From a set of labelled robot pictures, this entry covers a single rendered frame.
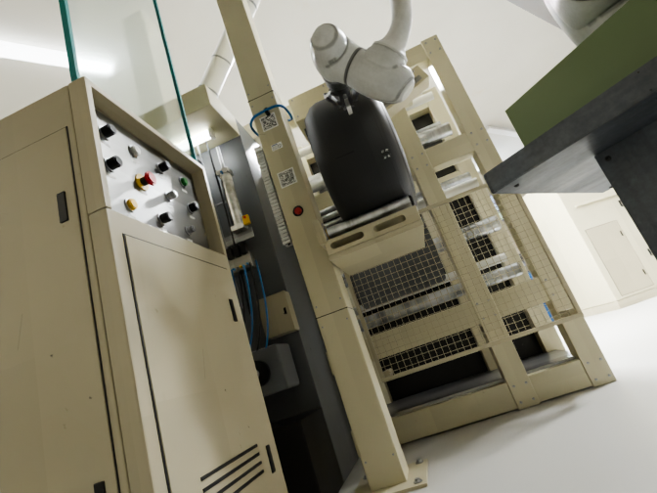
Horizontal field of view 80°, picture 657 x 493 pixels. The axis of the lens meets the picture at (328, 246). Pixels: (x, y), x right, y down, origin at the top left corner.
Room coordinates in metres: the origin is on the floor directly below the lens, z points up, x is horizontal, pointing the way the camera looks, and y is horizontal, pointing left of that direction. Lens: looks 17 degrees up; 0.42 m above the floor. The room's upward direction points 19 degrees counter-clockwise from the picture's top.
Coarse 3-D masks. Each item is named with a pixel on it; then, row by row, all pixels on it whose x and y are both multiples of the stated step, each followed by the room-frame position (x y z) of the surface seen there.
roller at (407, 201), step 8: (400, 200) 1.37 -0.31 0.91; (408, 200) 1.36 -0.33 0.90; (376, 208) 1.38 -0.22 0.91; (384, 208) 1.38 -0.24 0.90; (392, 208) 1.37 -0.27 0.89; (400, 208) 1.38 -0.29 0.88; (360, 216) 1.39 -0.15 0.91; (368, 216) 1.39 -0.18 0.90; (376, 216) 1.39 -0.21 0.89; (384, 216) 1.39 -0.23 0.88; (336, 224) 1.41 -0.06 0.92; (344, 224) 1.40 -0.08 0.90; (352, 224) 1.40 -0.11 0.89; (360, 224) 1.40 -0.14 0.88; (328, 232) 1.41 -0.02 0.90; (336, 232) 1.41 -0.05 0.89; (344, 232) 1.42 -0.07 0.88
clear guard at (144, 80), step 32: (64, 0) 0.76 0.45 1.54; (96, 0) 0.90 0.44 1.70; (128, 0) 1.09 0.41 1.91; (64, 32) 0.76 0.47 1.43; (96, 32) 0.87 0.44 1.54; (128, 32) 1.04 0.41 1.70; (160, 32) 1.28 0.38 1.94; (96, 64) 0.85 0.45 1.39; (128, 64) 1.00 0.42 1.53; (160, 64) 1.22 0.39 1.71; (128, 96) 0.97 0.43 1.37; (160, 96) 1.16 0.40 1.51; (160, 128) 1.11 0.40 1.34
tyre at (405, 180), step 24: (336, 96) 1.30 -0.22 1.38; (360, 96) 1.25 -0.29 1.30; (312, 120) 1.29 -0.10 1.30; (336, 120) 1.25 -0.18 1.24; (360, 120) 1.23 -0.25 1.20; (384, 120) 1.25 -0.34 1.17; (312, 144) 1.30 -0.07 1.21; (336, 144) 1.25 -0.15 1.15; (360, 144) 1.25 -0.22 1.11; (384, 144) 1.25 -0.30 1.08; (336, 168) 1.28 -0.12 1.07; (360, 168) 1.28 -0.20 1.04; (384, 168) 1.29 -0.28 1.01; (408, 168) 1.34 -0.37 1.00; (336, 192) 1.34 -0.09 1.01; (360, 192) 1.34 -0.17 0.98; (384, 192) 1.35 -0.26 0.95; (408, 192) 1.39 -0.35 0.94
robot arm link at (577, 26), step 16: (544, 0) 0.67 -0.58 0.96; (560, 0) 0.60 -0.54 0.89; (576, 0) 0.58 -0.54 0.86; (592, 0) 0.57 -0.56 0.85; (608, 0) 0.57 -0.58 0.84; (624, 0) 0.57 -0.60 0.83; (560, 16) 0.64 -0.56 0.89; (576, 16) 0.61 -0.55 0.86; (592, 16) 0.59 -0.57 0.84; (608, 16) 0.59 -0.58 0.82; (576, 32) 0.64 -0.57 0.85
